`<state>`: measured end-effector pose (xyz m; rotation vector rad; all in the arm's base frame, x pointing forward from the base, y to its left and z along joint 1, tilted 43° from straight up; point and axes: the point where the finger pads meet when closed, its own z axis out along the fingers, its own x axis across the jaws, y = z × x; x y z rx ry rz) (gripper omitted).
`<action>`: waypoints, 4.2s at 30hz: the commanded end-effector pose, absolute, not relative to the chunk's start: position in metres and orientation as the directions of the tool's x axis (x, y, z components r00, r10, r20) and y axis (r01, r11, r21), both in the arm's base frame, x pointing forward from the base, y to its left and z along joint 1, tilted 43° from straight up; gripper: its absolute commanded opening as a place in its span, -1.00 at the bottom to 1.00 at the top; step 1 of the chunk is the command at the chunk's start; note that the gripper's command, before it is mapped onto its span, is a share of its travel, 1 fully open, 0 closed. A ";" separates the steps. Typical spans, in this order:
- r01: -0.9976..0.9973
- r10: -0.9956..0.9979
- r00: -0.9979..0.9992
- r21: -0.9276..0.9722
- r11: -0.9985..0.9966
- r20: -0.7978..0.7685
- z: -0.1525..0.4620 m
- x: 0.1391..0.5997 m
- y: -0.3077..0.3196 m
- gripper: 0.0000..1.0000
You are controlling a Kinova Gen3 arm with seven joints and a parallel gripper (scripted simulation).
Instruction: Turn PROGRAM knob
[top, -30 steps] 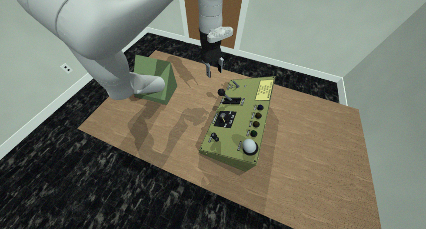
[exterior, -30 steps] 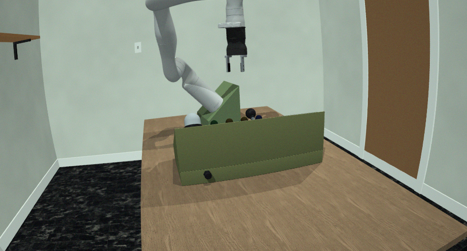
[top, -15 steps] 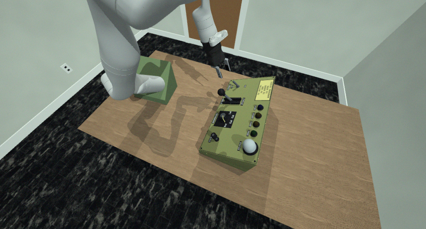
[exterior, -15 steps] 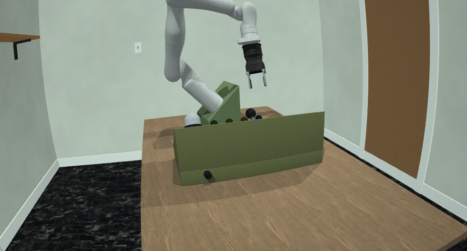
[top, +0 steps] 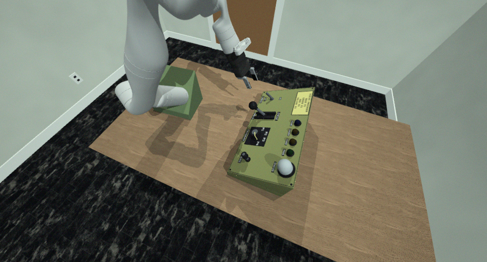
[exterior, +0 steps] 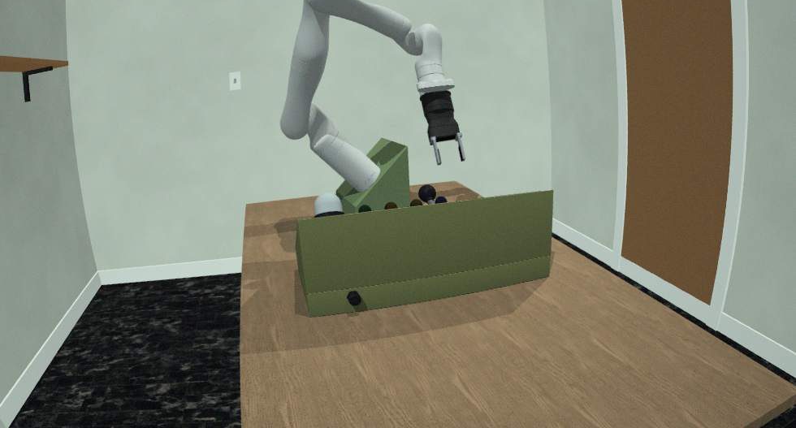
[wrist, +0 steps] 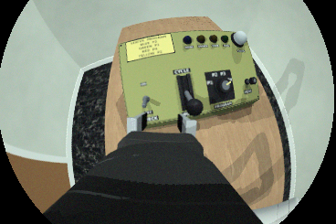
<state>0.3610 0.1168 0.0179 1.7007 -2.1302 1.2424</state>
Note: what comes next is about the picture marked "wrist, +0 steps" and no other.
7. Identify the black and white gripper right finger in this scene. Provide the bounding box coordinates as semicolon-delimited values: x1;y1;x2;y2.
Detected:
177;114;197;137

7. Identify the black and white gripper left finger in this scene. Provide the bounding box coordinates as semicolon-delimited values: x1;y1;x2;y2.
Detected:
127;112;147;134

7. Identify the olive green console housing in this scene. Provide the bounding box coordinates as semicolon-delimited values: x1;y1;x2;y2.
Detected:
118;30;260;129

